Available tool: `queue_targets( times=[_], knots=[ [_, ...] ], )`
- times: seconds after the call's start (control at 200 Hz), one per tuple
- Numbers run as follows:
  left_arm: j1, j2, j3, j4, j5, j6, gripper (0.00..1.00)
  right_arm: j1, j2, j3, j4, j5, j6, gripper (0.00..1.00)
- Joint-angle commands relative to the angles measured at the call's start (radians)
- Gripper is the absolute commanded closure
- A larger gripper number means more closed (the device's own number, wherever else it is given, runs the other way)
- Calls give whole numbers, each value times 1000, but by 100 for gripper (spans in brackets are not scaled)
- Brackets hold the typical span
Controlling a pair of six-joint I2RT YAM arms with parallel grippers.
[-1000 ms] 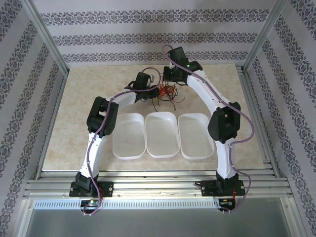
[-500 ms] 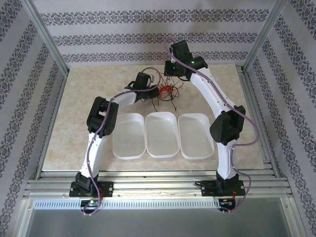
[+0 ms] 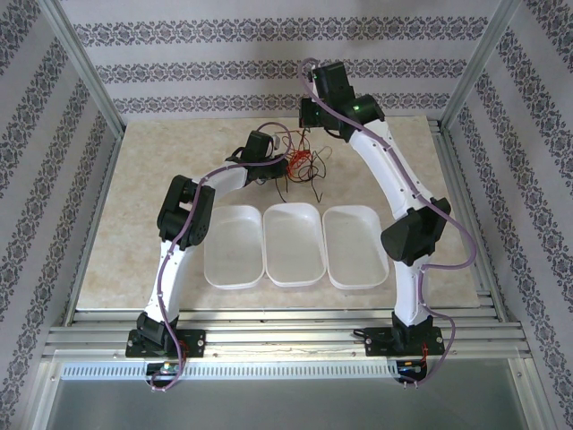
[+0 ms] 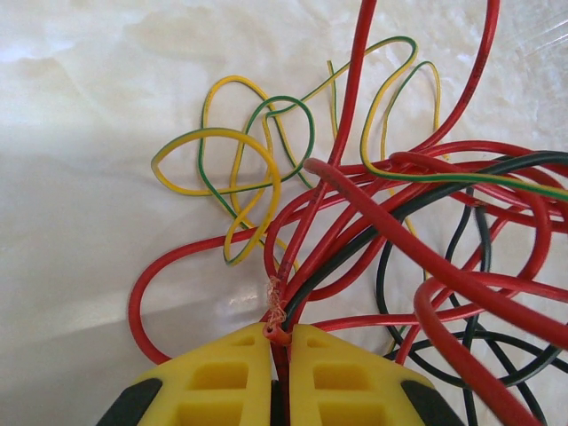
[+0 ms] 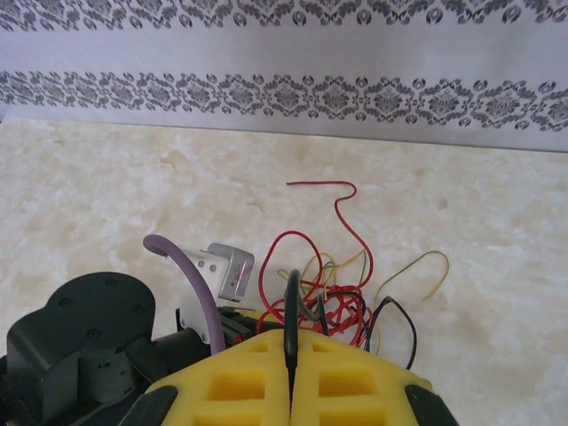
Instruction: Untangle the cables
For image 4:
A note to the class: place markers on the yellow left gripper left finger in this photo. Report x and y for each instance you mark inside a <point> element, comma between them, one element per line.
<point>257,368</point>

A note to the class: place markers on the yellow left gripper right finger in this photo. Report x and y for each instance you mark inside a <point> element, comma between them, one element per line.
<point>302,368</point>

